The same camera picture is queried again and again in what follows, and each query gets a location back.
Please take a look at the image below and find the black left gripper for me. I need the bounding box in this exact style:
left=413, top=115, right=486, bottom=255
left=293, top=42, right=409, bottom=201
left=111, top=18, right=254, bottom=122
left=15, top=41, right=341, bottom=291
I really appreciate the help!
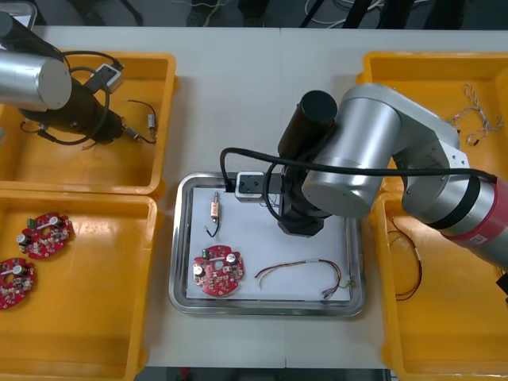
left=90, top=103, right=142, bottom=144

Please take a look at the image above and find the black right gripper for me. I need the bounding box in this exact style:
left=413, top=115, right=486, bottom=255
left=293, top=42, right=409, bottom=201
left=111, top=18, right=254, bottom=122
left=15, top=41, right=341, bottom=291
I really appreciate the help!
left=277, top=166, right=333, bottom=239

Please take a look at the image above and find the red green yellow wire harness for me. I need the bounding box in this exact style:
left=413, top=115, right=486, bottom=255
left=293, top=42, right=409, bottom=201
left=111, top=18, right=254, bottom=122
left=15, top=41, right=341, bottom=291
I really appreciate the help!
left=253, top=258, right=356, bottom=298

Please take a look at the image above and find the round red circuit board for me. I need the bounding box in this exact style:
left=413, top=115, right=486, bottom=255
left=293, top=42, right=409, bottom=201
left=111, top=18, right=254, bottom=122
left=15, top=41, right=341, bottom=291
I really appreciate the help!
left=192, top=244, right=244, bottom=298
left=0, top=257, right=39, bottom=310
left=16, top=212, right=75, bottom=261

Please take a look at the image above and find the yellow-orange plastic bin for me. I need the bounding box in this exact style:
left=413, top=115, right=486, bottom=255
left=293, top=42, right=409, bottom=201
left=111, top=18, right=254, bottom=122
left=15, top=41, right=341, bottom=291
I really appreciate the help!
left=0, top=189, right=164, bottom=381
left=368, top=192, right=508, bottom=381
left=356, top=50, right=508, bottom=199
left=0, top=50, right=179, bottom=196

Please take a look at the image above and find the steel tray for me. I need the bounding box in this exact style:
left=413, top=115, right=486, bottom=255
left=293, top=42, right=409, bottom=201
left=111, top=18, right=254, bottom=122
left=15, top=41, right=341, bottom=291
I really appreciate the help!
left=168, top=171, right=367, bottom=318

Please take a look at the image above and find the grey tray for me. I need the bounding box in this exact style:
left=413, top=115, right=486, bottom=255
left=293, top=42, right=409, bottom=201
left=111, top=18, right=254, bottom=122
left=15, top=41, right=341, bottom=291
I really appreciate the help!
left=0, top=0, right=39, bottom=29

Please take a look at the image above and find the thin black red wire harness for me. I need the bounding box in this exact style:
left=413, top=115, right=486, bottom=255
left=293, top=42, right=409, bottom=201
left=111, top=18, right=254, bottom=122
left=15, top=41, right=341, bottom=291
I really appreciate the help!
left=387, top=212, right=424, bottom=301

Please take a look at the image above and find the white cable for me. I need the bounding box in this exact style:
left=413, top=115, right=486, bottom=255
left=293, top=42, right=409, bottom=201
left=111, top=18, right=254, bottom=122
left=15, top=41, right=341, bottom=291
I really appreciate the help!
left=299, top=0, right=350, bottom=28

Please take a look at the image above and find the blue-white twisted wire harness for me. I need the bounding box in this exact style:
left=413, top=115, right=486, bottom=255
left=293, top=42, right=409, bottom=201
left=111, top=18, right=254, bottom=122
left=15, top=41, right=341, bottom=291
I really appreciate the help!
left=447, top=83, right=504, bottom=147

